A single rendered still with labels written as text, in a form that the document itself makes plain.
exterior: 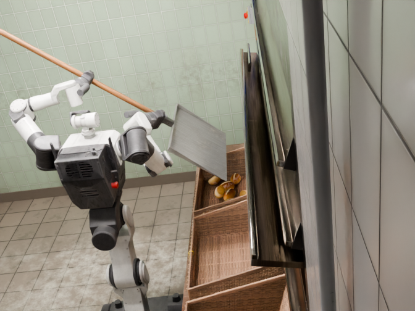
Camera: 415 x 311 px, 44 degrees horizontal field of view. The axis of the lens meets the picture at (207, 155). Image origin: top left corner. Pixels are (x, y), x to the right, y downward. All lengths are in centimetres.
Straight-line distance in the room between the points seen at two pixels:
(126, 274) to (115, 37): 201
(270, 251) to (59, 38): 302
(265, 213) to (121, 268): 121
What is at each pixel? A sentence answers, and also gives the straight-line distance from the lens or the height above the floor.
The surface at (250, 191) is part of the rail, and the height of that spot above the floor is 144.
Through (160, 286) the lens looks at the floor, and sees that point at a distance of 356.
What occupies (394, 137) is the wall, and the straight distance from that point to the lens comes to 31.
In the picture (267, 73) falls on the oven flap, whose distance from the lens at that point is 182.
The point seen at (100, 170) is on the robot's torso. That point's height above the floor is 134.
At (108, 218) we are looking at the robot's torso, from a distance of 243.
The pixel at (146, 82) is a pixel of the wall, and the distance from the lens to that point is 414.
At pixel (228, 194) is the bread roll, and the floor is 63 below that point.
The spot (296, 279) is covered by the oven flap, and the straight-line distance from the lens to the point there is 202.
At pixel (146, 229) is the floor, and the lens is 408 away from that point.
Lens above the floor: 240
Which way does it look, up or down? 29 degrees down
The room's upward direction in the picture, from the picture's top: 10 degrees counter-clockwise
